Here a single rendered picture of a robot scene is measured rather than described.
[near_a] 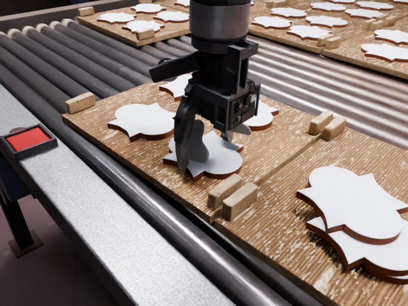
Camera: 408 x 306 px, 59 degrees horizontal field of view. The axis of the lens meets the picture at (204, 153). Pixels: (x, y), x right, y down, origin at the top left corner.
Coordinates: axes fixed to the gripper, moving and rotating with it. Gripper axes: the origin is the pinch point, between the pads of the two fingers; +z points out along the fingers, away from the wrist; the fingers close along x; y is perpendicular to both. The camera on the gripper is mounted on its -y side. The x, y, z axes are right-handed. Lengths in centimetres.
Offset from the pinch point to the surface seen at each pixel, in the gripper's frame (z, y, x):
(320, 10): 2, -36, 104
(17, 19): 3, -106, 14
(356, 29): 2, -15, 89
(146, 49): 5, -54, 31
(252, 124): -0.3, 0.3, 12.5
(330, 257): 0.0, 25.1, -4.5
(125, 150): 1.1, -11.0, -7.9
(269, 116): -0.4, 1.0, 17.0
